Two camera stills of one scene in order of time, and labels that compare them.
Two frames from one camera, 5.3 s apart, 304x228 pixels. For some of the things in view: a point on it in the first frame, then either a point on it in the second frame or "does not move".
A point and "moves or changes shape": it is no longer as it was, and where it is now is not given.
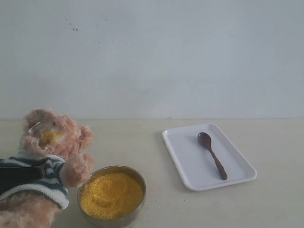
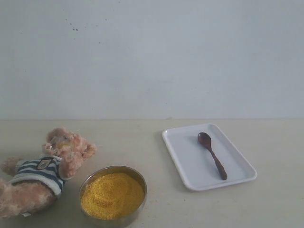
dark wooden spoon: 204,140 does not move
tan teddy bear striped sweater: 62,145 moves or changes shape
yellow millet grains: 111,195 does not move
